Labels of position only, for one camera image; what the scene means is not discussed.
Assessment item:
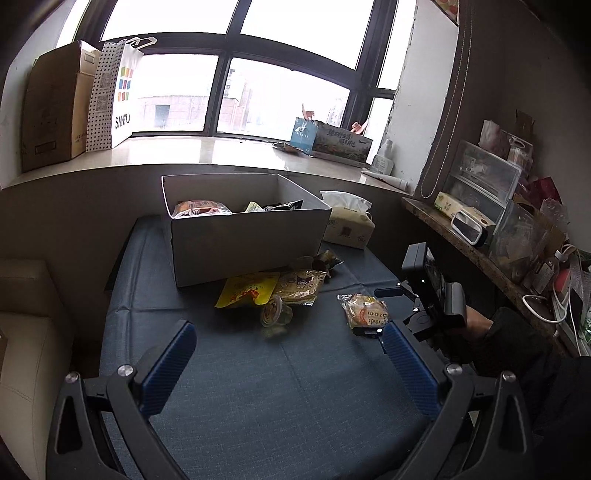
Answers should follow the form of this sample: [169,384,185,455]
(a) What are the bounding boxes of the white tube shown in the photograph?
[361,170,411,192]

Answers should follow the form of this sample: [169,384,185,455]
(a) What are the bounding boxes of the person's right forearm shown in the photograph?
[450,307,591,444]

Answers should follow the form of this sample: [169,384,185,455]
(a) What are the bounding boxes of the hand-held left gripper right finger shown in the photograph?
[383,320,536,480]

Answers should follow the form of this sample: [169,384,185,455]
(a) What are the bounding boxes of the small blue paper bag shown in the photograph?
[291,117,318,153]

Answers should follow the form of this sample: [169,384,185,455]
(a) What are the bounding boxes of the pink wrapped packages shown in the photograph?
[478,120,534,162]

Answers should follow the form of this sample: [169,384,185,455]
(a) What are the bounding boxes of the yellow snack packet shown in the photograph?
[215,272,281,309]

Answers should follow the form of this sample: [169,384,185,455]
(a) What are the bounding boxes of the clear plastic container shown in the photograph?
[489,199,555,282]

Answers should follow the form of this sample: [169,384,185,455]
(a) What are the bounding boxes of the brown cardboard carton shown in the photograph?
[21,41,100,174]

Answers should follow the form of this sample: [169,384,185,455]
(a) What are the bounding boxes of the wooden shelf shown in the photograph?
[402,198,578,356]

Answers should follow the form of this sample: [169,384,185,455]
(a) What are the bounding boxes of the red bag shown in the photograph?
[526,176,561,204]

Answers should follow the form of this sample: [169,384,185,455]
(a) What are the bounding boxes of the beige tissue box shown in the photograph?
[320,190,376,250]

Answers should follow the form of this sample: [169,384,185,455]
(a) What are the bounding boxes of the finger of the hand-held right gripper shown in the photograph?
[352,322,387,340]
[374,282,419,302]

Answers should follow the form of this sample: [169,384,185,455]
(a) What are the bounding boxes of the orange snack packet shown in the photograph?
[172,199,233,219]

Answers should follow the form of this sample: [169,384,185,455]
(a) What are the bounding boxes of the clear bread packet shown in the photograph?
[337,293,392,329]

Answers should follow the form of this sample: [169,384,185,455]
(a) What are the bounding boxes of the white plastic bottle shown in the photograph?
[372,140,395,175]

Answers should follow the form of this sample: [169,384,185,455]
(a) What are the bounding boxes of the brown stitched padded panel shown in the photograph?
[413,0,476,199]

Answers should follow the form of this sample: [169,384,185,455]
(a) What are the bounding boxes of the dark small snack packet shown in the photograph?
[302,250,345,278]

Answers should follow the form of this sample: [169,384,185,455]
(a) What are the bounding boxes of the white cable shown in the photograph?
[523,249,578,324]

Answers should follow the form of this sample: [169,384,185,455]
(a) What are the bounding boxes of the small white green box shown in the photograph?
[434,191,467,217]

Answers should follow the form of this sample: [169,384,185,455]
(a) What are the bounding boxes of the polka dot shopping bag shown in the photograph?
[85,37,160,152]

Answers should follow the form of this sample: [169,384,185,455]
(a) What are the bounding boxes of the beige cartoon snack packet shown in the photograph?
[273,269,328,306]

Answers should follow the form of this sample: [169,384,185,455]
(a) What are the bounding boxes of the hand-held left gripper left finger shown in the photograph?
[45,320,198,480]

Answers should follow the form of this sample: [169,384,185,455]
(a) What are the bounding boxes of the printed long gift box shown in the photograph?
[311,122,374,168]

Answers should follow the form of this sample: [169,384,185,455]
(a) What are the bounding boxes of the white framed mirror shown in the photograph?
[450,206,490,247]

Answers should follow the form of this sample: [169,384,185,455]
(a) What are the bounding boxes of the clear plastic drawer organiser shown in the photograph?
[445,141,522,222]

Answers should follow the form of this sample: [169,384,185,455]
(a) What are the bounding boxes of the clear jelly cup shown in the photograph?
[259,296,294,329]

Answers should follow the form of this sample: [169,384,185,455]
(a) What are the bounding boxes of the blue tablecloth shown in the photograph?
[99,215,462,480]

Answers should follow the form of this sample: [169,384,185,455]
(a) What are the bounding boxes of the white cardboard box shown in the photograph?
[161,173,333,288]

